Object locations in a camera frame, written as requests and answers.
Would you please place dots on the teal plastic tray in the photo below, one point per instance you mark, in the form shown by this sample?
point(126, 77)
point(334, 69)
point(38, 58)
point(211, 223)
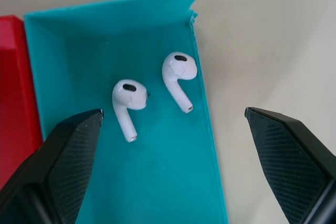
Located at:
point(147, 155)

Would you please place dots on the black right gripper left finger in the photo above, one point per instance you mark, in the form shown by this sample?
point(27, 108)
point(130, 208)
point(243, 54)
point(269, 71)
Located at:
point(57, 166)

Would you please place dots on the red plastic tray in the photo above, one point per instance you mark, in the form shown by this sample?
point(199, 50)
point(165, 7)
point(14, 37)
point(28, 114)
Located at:
point(14, 95)

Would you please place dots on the white earbud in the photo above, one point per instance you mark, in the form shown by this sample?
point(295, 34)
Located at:
point(178, 77)
point(128, 103)

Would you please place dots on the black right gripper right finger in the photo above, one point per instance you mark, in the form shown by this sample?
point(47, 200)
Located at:
point(288, 161)

